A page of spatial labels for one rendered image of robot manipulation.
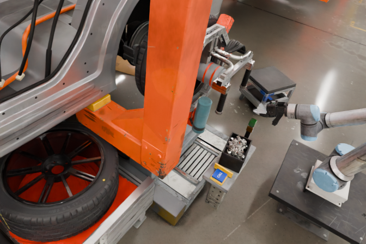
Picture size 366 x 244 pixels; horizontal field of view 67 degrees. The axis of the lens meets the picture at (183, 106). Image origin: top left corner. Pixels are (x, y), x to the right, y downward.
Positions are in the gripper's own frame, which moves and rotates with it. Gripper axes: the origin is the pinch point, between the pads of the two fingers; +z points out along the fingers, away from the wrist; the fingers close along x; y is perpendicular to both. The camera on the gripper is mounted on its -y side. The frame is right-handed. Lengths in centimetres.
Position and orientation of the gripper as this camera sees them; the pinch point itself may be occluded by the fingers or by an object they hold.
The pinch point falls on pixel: (255, 111)
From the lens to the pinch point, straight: 182.5
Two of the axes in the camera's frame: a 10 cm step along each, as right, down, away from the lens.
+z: -8.4, -0.6, 5.5
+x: -4.9, 5.2, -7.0
